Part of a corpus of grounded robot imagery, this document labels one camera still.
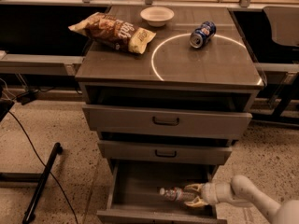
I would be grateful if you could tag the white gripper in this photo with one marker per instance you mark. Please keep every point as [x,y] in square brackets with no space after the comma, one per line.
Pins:
[207,192]

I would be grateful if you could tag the clear plastic water bottle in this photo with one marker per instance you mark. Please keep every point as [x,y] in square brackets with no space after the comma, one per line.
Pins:
[176,194]

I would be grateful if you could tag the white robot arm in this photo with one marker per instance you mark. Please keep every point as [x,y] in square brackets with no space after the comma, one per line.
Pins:
[241,191]

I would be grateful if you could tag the grey bottom drawer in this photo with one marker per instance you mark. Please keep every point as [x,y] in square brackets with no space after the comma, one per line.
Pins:
[134,195]

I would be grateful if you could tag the grey drawer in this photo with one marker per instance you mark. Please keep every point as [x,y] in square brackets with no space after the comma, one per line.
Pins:
[118,150]
[166,122]
[134,195]

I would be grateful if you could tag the grey drawer cabinet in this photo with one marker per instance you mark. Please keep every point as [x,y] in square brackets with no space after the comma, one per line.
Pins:
[171,74]

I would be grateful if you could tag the grey middle drawer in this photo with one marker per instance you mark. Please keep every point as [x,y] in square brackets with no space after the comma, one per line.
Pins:
[118,150]

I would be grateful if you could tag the grey top drawer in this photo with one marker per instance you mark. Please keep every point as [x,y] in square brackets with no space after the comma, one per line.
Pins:
[166,122]

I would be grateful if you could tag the blue soda can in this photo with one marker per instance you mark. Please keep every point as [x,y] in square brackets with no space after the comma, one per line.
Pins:
[202,34]

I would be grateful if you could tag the black stand leg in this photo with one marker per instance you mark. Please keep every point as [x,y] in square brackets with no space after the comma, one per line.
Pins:
[29,215]

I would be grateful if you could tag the white bowl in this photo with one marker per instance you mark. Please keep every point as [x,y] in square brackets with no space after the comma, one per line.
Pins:
[157,16]

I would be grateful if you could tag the brown chip bag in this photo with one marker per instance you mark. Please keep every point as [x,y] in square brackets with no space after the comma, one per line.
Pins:
[115,33]

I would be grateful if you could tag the grey left bench rail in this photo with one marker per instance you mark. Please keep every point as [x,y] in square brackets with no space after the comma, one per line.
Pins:
[39,64]

